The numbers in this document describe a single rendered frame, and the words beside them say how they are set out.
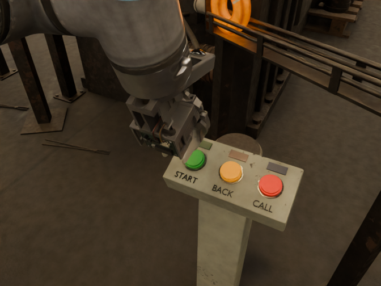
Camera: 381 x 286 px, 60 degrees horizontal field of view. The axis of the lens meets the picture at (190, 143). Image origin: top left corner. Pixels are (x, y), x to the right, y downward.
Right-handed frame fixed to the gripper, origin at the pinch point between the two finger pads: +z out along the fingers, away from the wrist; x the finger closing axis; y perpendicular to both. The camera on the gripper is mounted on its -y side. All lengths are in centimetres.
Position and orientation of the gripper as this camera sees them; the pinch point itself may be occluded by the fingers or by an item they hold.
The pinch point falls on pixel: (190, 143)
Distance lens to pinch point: 58.4
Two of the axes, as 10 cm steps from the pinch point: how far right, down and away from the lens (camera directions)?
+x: 8.9, 2.9, -3.4
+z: 1.6, 5.1, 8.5
